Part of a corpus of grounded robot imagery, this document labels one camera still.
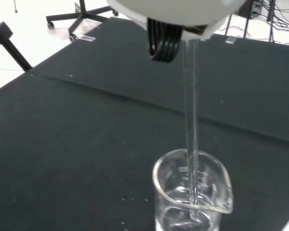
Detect clear glass beaker with water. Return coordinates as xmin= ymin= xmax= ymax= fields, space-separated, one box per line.
xmin=152 ymin=148 xmax=234 ymax=231

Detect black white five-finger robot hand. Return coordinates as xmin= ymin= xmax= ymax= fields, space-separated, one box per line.
xmin=105 ymin=0 xmax=247 ymax=63

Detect black bench cloth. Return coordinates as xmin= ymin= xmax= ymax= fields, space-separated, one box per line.
xmin=0 ymin=16 xmax=289 ymax=231

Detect black chair base with castors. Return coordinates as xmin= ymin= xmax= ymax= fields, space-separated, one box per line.
xmin=45 ymin=0 xmax=119 ymax=43

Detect black tripod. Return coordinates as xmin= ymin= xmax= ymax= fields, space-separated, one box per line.
xmin=0 ymin=13 xmax=32 ymax=72
xmin=224 ymin=0 xmax=277 ymax=39

